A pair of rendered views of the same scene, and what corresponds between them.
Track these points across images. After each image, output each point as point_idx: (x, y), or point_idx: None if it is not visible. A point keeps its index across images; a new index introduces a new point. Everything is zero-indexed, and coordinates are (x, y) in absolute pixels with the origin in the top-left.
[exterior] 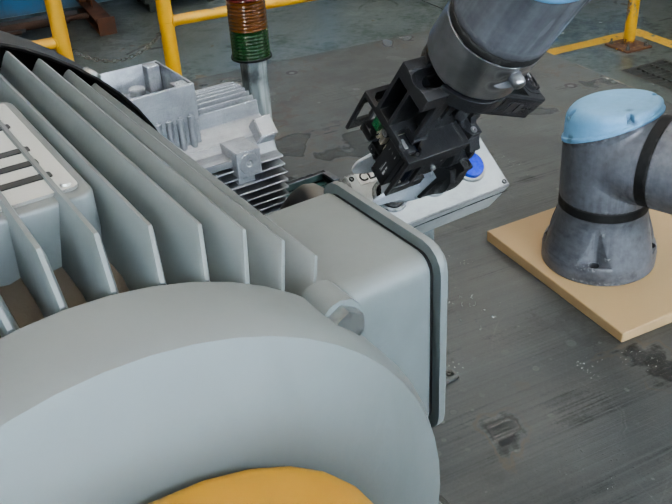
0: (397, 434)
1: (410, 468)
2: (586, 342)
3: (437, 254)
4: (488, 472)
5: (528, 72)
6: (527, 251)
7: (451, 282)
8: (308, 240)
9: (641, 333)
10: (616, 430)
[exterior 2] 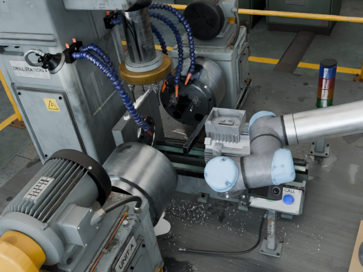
0: (45, 242)
1: (48, 246)
2: None
3: (75, 227)
4: None
5: (277, 189)
6: (361, 238)
7: (324, 228)
8: (73, 214)
9: None
10: None
